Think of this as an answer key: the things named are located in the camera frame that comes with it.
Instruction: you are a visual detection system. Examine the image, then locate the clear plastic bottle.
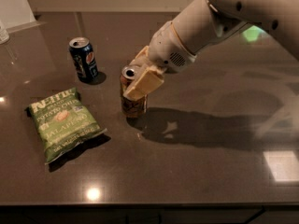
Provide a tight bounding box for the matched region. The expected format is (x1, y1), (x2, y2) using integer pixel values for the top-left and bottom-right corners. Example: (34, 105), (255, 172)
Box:
(0, 21), (10, 44)

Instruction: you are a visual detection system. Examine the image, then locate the orange LaCroix can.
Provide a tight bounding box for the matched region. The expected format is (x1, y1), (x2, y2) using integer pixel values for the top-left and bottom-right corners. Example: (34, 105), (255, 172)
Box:
(120, 65), (148, 119)

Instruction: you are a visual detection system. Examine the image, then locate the white board at corner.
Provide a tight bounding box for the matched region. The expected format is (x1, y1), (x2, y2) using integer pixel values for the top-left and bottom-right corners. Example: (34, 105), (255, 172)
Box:
(0, 0), (44, 34)

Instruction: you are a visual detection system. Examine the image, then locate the blue Pepsi can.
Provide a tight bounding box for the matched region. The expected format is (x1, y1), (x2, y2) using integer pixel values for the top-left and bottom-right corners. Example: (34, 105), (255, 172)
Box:
(69, 37), (98, 83)

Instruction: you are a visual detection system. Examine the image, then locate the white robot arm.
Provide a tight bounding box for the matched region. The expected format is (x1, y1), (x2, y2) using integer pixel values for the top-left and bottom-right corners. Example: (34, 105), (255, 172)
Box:
(123, 0), (299, 101)

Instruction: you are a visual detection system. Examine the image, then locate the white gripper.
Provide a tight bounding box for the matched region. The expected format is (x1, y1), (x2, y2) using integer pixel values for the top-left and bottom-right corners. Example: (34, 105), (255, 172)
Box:
(122, 21), (196, 101)

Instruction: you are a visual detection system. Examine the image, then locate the green jalapeno chip bag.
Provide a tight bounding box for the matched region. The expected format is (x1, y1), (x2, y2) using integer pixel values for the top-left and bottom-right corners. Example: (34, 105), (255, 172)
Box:
(28, 88), (107, 164)

